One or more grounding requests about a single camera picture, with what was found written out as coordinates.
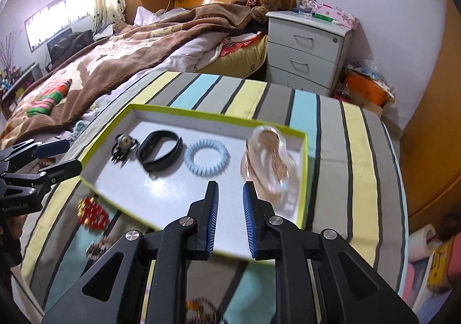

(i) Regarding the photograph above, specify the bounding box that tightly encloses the red bead bracelet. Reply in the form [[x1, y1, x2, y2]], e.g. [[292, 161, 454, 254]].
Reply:
[[76, 196, 110, 232]]

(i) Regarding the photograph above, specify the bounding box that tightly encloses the rose gold hair clip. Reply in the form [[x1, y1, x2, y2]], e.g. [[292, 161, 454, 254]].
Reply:
[[85, 236, 114, 262]]

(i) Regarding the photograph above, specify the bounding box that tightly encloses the black small hair claw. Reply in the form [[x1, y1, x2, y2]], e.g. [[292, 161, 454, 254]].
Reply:
[[111, 134, 139, 162]]

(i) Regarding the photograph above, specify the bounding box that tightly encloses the black wristband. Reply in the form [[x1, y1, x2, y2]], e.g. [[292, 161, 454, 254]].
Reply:
[[136, 130, 183, 173]]

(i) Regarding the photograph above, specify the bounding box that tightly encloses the translucent pink hair claw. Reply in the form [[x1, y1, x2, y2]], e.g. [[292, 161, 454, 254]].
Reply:
[[240, 125, 299, 213]]

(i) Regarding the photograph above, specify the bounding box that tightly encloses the light blue spiral hair tie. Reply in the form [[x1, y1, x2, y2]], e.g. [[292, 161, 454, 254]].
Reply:
[[184, 139, 231, 177]]

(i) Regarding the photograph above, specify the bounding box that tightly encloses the person's left hand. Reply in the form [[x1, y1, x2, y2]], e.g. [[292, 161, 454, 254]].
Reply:
[[1, 215, 27, 250]]

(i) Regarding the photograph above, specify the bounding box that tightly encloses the red green folded cloth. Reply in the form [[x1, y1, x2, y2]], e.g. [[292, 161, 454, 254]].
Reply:
[[27, 79, 73, 117]]

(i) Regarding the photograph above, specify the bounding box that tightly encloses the green shallow cardboard box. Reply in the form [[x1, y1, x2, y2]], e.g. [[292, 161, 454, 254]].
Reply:
[[81, 104, 308, 259]]

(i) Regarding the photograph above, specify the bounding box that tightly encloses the striped tablecloth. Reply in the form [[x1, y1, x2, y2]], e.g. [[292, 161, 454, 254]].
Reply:
[[12, 71, 408, 323]]

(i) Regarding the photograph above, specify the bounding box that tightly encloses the paper towel roll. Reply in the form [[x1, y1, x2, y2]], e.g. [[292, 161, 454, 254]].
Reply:
[[409, 224, 441, 263]]

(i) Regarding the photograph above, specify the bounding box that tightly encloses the brown fleece blanket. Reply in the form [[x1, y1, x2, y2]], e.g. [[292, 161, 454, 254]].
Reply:
[[1, 3, 251, 148]]

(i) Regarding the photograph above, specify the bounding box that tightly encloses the wooden door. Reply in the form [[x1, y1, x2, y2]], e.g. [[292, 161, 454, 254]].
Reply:
[[400, 0, 460, 232]]

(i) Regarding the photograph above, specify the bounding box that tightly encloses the orange storage box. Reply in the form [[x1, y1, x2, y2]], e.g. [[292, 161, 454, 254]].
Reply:
[[345, 70, 395, 108]]

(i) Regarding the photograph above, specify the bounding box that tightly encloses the yellow pillow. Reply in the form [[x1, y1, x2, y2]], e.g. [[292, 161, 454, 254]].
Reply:
[[194, 32, 267, 78]]

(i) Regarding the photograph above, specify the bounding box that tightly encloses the grey bedside drawer cabinet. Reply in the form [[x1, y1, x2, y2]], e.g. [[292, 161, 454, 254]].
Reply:
[[266, 11, 353, 96]]

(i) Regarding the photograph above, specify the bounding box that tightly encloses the pink floral tissue box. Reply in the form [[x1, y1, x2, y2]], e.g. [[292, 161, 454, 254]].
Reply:
[[316, 3, 359, 30]]

